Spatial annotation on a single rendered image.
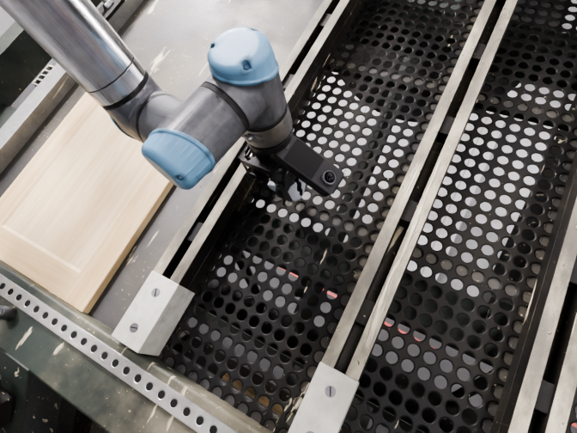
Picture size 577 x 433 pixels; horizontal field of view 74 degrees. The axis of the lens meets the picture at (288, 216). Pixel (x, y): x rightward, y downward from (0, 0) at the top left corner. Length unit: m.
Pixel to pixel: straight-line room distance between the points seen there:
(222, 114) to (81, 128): 0.67
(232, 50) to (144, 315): 0.45
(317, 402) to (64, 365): 0.44
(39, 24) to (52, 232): 0.54
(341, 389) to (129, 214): 0.54
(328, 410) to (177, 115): 0.44
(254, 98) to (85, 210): 0.57
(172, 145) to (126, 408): 0.45
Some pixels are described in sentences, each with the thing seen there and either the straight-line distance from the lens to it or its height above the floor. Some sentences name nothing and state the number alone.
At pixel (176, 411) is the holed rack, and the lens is 0.68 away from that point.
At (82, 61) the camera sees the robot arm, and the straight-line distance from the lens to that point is 0.51.
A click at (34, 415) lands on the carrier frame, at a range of 1.49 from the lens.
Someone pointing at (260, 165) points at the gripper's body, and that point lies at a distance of 0.62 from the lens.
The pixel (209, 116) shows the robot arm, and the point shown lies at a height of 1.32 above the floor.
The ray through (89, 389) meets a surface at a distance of 0.76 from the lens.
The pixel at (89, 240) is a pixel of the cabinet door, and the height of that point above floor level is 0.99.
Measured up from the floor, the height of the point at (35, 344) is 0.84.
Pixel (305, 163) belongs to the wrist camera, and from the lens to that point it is 0.58.
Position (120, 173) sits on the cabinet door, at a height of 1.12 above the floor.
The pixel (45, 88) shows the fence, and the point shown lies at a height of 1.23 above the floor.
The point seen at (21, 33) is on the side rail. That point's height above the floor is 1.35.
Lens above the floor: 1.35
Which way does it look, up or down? 15 degrees down
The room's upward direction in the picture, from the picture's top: 17 degrees clockwise
